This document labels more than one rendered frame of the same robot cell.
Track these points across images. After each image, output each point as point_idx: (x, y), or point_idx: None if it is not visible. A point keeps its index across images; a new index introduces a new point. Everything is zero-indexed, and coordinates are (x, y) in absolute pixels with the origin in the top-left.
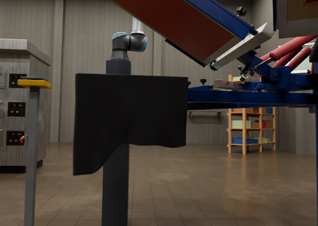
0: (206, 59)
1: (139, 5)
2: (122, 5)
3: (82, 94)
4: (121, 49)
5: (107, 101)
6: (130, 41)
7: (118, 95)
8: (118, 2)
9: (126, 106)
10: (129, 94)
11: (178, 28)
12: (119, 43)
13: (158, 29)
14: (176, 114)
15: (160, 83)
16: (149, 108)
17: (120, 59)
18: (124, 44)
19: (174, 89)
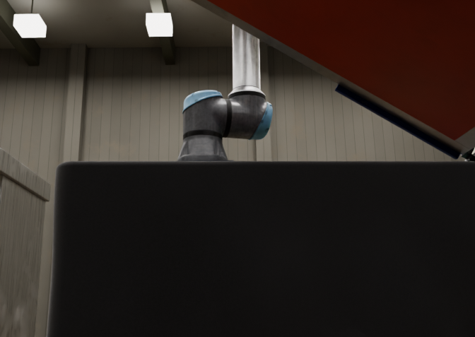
0: (469, 133)
1: None
2: (214, 0)
3: (80, 246)
4: (207, 131)
5: (185, 270)
6: (230, 113)
7: (229, 246)
8: None
9: (262, 290)
10: (273, 241)
11: (391, 32)
12: (202, 117)
13: (319, 54)
14: (472, 316)
15: (394, 190)
16: (360, 293)
17: (206, 158)
18: (215, 120)
19: (452, 210)
